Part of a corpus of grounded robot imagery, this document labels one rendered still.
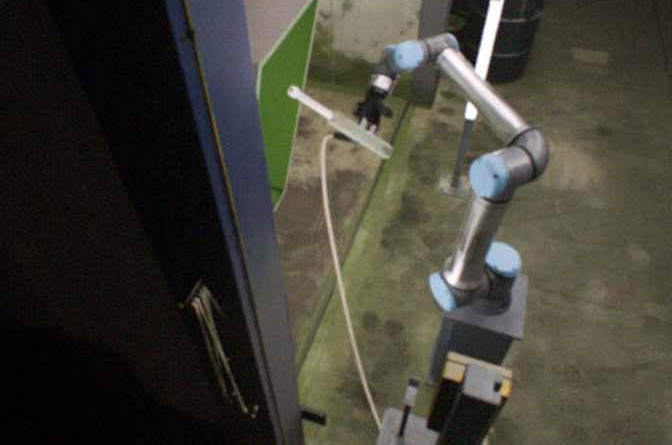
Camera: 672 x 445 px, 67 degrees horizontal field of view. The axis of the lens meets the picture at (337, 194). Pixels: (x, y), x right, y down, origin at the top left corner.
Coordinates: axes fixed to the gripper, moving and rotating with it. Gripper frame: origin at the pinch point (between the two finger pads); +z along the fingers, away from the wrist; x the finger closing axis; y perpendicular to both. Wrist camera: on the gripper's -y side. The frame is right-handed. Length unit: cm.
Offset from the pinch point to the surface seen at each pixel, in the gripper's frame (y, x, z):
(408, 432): -47, -25, 82
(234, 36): -70, 87, 16
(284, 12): 12, 43, -26
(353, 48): 172, -97, -103
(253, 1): 19, 51, -25
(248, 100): -65, 78, 22
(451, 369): -88, 31, 50
